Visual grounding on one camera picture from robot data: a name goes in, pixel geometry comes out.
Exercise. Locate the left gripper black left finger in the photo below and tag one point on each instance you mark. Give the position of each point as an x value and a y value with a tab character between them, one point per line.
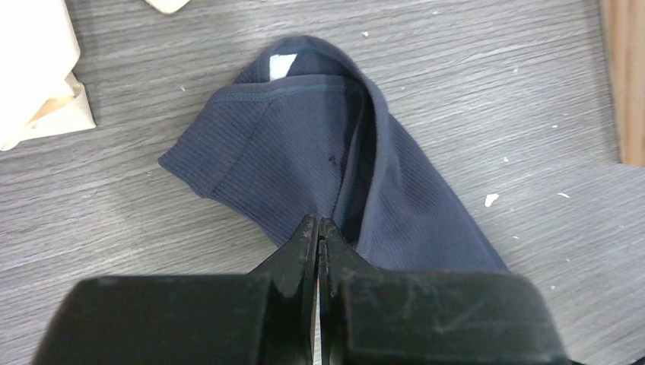
265	316

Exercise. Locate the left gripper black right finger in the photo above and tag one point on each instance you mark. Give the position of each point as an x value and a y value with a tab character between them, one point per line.
374	316

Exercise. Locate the navy underwear cream waistband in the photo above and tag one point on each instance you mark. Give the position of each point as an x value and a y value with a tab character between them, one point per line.
302	130

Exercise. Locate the olive green underwear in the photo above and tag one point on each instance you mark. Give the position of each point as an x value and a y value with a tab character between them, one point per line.
40	96

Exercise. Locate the wooden compartment tray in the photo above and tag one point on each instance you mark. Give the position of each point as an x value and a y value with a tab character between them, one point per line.
623	29

